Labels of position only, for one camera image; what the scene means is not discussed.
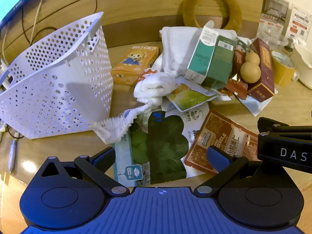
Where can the acrylic leaflet stand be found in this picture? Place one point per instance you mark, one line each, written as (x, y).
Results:
(273, 9)

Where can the tan gourd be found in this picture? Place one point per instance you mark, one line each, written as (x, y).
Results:
(249, 72)

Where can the white printed packet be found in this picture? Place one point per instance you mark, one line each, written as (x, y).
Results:
(192, 119)

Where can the wooden desktop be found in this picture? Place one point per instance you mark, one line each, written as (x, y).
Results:
(287, 107)

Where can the yellow tape roll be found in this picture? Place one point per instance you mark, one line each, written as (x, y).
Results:
(282, 75)

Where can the white perforated plastic basket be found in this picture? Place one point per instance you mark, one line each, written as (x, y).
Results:
(61, 90)

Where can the red-brown nut packet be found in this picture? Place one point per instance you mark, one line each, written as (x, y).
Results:
(219, 131)

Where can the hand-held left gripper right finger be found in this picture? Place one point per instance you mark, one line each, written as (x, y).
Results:
(217, 159)

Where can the teal carton box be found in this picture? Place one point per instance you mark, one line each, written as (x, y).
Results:
(199, 58)

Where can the green floral packet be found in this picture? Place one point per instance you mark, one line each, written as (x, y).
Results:
(241, 44)

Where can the dark red gift packet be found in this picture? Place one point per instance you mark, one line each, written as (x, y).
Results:
(237, 87)

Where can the green carton box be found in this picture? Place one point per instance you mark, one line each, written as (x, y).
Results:
(219, 65)

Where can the orange toy bricks box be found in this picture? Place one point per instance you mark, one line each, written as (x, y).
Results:
(131, 63)

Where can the white folded towel pack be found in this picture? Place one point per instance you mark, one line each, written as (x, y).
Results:
(178, 48)

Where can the white ruffled shower cap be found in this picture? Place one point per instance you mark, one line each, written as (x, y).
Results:
(114, 126)

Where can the white pen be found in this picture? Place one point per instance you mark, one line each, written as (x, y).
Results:
(11, 158)

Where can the white paper sheet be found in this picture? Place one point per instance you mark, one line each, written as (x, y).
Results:
(253, 107)

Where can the white red-print notice stand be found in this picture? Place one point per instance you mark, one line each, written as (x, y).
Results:
(298, 22)

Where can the brown plush neck pillow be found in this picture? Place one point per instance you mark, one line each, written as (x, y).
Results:
(190, 7)

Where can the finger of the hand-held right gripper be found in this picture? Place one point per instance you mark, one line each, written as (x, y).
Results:
(270, 126)

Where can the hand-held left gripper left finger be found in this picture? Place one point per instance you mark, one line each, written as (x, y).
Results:
(104, 157)

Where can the clear plastic container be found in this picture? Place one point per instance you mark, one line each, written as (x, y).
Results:
(270, 37)

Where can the dark green vegetable packet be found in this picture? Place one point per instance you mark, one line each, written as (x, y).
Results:
(165, 151)

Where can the long maroon box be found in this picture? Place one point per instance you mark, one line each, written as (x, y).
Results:
(264, 78)

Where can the yellow-green snack packet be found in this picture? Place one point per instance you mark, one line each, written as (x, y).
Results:
(190, 100)

